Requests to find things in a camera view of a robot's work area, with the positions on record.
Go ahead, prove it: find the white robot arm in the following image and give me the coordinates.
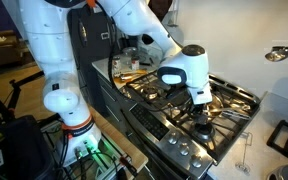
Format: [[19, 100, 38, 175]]
[[18, 0, 212, 167]]

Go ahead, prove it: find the black box with label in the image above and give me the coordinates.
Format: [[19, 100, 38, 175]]
[[0, 115, 56, 180]]

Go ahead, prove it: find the red label tin can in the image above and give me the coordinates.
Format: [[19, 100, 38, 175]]
[[131, 56, 139, 70]]

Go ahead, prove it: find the orange hexagonal silicone trivet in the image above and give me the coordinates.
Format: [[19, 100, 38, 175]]
[[113, 69, 147, 84]]

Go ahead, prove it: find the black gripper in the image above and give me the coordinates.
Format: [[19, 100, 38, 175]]
[[189, 104, 209, 125]]

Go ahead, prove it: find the stainless steel gas stove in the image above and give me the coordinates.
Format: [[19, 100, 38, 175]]
[[123, 72, 260, 180]]

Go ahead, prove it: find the silver measuring cup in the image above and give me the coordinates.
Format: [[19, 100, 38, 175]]
[[119, 74, 138, 82]]

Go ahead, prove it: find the wire whisk on counter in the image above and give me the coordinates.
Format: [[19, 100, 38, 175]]
[[235, 132, 253, 176]]

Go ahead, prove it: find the hanging silver ladle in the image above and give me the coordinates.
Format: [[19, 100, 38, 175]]
[[265, 46, 288, 62]]

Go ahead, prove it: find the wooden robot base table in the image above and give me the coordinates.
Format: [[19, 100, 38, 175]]
[[89, 106, 148, 172]]

